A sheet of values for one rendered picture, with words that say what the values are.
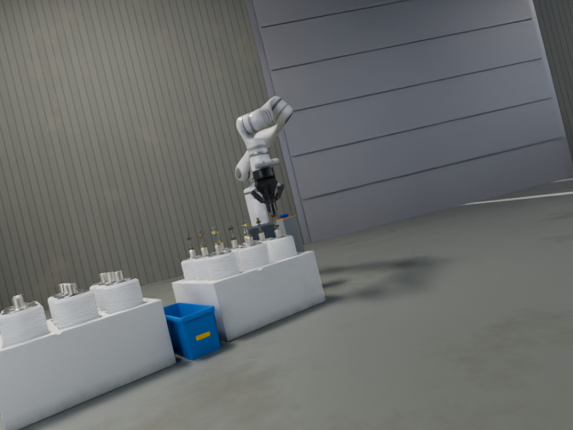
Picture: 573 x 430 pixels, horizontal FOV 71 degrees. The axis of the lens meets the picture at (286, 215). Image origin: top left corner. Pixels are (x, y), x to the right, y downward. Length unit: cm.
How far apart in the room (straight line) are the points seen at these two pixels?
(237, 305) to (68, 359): 46
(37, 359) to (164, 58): 370
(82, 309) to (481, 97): 450
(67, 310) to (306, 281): 71
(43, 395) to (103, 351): 15
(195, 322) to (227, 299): 13
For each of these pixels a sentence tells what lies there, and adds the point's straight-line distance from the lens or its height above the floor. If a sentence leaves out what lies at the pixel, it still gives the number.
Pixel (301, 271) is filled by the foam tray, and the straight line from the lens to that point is 138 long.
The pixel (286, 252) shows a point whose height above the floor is 20.
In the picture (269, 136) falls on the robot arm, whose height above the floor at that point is 67.
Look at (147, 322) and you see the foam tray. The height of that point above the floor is 13.
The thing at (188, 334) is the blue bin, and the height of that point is 7.
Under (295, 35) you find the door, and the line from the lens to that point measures 454.
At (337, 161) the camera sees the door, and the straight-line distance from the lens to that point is 422.
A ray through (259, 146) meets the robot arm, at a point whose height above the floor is 58.
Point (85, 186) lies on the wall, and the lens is 437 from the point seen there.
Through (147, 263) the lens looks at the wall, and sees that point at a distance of 420.
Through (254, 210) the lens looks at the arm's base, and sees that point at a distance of 198.
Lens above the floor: 32
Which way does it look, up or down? level
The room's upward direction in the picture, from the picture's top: 14 degrees counter-clockwise
